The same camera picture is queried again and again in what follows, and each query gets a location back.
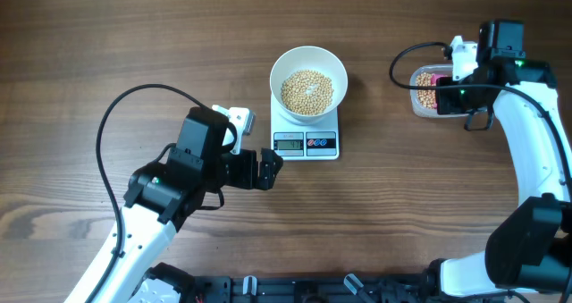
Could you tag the soybeans in bowl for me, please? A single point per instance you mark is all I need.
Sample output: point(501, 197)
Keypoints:
point(307, 92)

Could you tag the white digital kitchen scale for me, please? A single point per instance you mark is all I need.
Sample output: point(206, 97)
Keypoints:
point(294, 140)

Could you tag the white bowl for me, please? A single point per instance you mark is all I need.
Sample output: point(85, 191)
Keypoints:
point(310, 58)

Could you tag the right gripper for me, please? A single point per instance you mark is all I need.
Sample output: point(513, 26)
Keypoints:
point(447, 102)

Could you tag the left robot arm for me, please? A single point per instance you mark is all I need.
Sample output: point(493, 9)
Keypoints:
point(161, 196)

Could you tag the soybeans pile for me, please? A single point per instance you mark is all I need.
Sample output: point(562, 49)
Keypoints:
point(426, 97)

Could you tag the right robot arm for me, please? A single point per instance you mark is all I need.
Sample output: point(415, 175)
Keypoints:
point(531, 249)

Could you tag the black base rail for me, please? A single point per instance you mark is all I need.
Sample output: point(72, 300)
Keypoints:
point(166, 283)

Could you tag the pink measuring scoop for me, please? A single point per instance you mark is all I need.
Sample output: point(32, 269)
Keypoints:
point(439, 78)

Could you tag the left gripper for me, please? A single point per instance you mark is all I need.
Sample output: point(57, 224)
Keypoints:
point(248, 179)

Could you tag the clear plastic container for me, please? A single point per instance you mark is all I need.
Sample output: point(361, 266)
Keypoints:
point(416, 106)

